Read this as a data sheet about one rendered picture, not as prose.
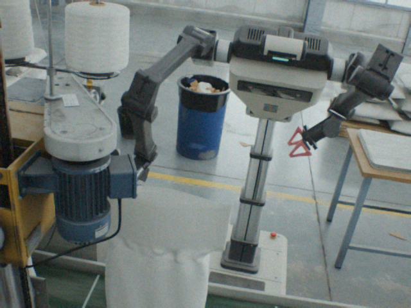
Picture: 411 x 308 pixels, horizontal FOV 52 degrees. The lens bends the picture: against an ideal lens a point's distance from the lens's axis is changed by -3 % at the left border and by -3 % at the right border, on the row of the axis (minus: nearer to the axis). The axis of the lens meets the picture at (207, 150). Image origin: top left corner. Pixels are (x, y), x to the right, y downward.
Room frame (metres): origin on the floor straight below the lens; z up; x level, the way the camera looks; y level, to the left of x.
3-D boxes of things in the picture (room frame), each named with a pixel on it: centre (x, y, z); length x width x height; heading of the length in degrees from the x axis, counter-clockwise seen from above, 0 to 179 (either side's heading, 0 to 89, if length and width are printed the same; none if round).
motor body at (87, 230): (0.96, 0.32, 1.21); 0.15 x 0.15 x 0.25
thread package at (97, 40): (1.10, 0.32, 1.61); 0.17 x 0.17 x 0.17
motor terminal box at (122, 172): (0.99, 0.22, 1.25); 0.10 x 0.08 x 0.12; 21
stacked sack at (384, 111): (4.41, -1.66, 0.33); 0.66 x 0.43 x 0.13; 86
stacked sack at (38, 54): (4.27, 2.11, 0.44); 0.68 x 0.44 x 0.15; 176
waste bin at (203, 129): (3.57, 0.09, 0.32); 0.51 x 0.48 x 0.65; 176
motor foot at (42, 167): (0.93, 0.41, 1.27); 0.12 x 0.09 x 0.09; 176
